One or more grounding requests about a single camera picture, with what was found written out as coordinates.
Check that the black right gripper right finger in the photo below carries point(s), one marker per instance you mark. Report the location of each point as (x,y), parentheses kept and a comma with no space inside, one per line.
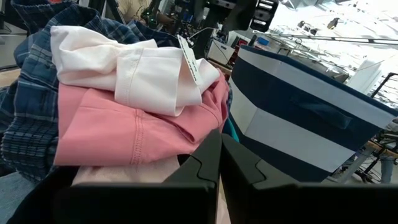
(280,202)

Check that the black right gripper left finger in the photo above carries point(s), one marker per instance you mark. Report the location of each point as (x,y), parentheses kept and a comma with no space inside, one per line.
(192,193)

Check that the pale pink garment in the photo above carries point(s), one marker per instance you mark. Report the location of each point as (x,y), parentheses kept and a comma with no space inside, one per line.
(130,172)

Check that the teal garment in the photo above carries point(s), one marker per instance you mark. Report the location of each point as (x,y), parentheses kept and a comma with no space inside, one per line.
(230,130)

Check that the coral pink garment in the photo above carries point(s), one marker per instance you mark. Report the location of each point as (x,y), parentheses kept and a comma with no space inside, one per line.
(109,133)

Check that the white garment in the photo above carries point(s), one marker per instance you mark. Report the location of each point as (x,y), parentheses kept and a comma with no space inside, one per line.
(146,77)

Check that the black garment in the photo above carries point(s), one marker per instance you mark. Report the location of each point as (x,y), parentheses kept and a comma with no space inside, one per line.
(37,202)

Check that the light blue jeans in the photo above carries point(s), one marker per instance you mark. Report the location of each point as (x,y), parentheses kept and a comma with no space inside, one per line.
(12,196)

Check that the blue plaid shirt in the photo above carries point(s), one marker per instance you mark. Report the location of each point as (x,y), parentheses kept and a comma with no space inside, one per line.
(31,109)

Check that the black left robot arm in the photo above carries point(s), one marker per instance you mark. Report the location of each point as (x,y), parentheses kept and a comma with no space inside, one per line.
(217,21)

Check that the navy white striped fabric bin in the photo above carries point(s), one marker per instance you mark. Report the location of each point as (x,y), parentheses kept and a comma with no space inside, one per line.
(298,118)

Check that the person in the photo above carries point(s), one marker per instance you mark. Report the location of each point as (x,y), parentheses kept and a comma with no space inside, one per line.
(133,9)
(388,168)

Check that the long white paper tag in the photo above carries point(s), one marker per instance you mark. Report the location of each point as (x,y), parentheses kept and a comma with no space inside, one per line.
(189,59)

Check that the white equipment box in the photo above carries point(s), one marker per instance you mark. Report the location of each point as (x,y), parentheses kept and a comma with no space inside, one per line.
(219,51)

